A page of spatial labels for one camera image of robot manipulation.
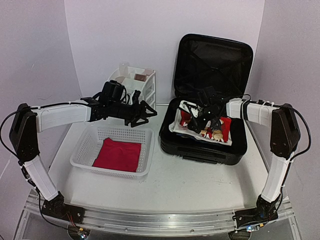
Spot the square bronze compact case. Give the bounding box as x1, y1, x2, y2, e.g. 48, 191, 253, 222
134, 73, 147, 82

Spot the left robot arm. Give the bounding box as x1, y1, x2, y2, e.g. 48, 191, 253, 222
9, 80, 157, 223

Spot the small pink square box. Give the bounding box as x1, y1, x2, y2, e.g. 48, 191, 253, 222
142, 68, 154, 76

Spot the magenta cloth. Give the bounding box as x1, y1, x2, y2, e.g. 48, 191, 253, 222
92, 137, 142, 173

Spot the octagonal beige powder jar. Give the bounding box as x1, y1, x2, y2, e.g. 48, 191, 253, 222
115, 76, 126, 84

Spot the white plastic drawer organizer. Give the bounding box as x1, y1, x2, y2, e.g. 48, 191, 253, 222
108, 66, 156, 110

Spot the red patterned garment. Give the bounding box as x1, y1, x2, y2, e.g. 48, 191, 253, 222
173, 110, 232, 145

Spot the black ribbed hard-shell suitcase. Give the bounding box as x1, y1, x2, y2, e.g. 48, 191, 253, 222
159, 33, 254, 166

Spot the white garment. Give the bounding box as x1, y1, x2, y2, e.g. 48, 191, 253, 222
168, 109, 233, 146

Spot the white perforated plastic basket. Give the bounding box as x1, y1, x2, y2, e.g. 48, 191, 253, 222
69, 124, 155, 180

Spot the translucent pink cylindrical container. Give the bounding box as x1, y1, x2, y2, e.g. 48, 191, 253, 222
119, 62, 129, 77

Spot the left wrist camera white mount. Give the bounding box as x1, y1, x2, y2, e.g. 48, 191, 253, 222
131, 90, 141, 105

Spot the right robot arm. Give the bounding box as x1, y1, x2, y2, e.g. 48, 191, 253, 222
192, 92, 301, 227

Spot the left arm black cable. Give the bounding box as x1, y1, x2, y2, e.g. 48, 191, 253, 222
0, 109, 26, 161

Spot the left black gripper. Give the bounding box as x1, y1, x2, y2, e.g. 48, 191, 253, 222
109, 99, 158, 128

